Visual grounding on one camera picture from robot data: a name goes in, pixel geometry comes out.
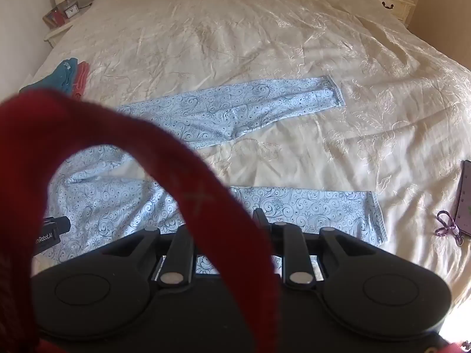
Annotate red wrist strap right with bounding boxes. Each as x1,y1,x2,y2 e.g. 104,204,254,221
0,88,284,353

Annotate small alarm clock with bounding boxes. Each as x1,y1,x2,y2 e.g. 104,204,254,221
64,2,80,19

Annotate cream embroidered bedspread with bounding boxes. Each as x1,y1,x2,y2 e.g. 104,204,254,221
36,0,470,305

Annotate left white nightstand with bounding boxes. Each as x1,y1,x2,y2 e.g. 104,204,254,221
44,6,90,48

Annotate red folded garment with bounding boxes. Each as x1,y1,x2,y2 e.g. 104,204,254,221
71,61,90,100

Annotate purple lanyard cord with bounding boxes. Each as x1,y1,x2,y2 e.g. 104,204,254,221
434,209,466,247

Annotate framed picture on nightstand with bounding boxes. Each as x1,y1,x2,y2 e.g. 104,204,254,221
42,7,66,29

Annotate light blue floral pants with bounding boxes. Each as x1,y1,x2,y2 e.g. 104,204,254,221
44,76,387,263

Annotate teal folded garment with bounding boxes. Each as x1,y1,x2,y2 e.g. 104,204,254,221
19,57,78,96

